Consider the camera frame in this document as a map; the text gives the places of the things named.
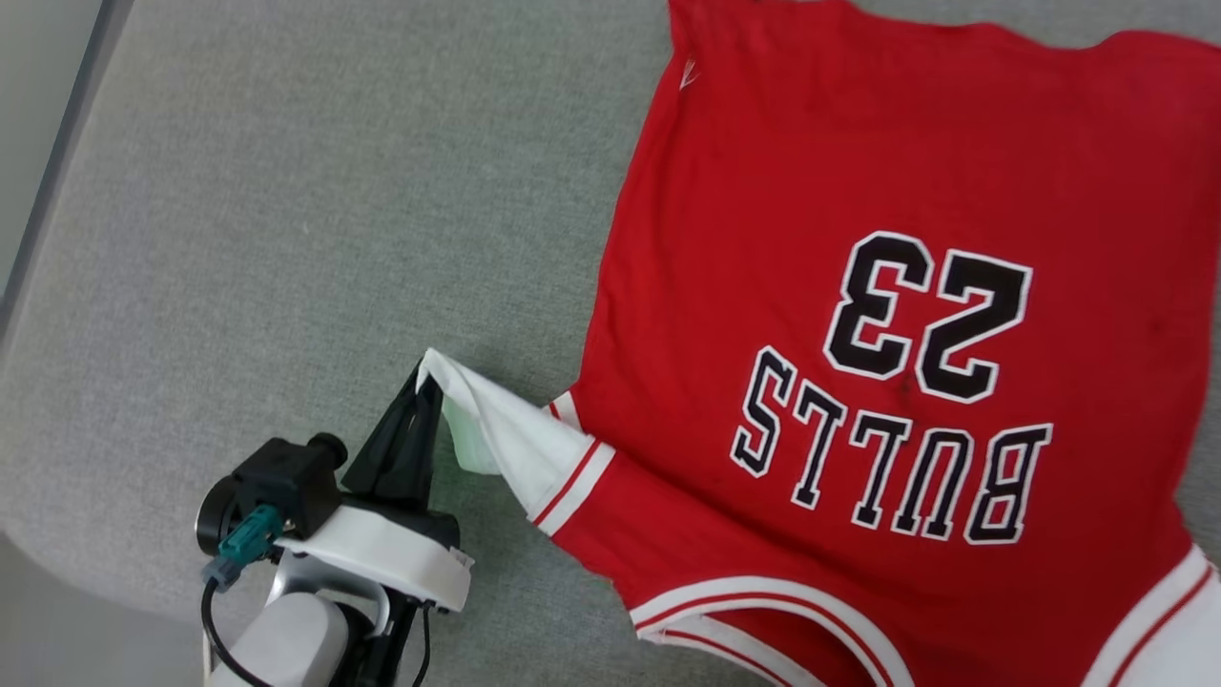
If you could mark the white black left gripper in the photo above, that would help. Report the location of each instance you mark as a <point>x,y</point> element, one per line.
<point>391,549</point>

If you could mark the red white basketball jersey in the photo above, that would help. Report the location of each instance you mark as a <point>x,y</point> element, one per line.
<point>811,172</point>

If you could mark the grey metal rail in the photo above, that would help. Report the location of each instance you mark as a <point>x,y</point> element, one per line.
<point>67,153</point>

